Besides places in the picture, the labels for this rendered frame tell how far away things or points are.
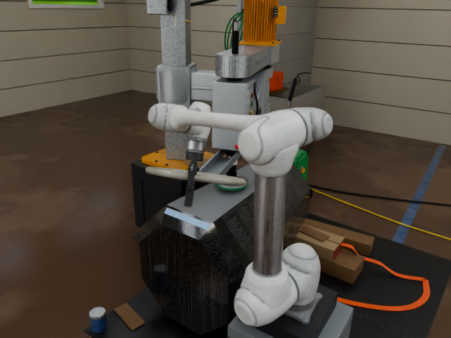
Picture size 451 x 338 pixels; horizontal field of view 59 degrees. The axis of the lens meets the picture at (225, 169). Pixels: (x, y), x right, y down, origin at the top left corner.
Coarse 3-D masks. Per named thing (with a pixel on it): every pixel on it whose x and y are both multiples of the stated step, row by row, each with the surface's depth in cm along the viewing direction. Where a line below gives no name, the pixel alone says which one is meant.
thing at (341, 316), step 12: (336, 312) 168; (348, 312) 168; (240, 324) 161; (336, 324) 162; (348, 324) 168; (228, 336) 162; (240, 336) 158; (252, 336) 155; (264, 336) 155; (324, 336) 156; (336, 336) 156; (348, 336) 176
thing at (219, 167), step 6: (222, 150) 251; (216, 156) 240; (234, 156) 237; (210, 162) 229; (216, 162) 239; (222, 162) 239; (228, 162) 227; (234, 162) 239; (204, 168) 220; (210, 168) 229; (216, 168) 229; (222, 168) 217; (228, 168) 227; (222, 174) 217
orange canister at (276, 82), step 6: (276, 72) 565; (282, 72) 574; (270, 78) 561; (276, 78) 561; (282, 78) 578; (270, 84) 564; (276, 84) 566; (282, 84) 582; (270, 90) 566; (276, 90) 570; (282, 90) 581
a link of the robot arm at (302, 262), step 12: (288, 252) 149; (300, 252) 148; (312, 252) 149; (288, 264) 147; (300, 264) 145; (312, 264) 146; (300, 276) 145; (312, 276) 147; (300, 288) 144; (312, 288) 150; (300, 300) 149; (312, 300) 155
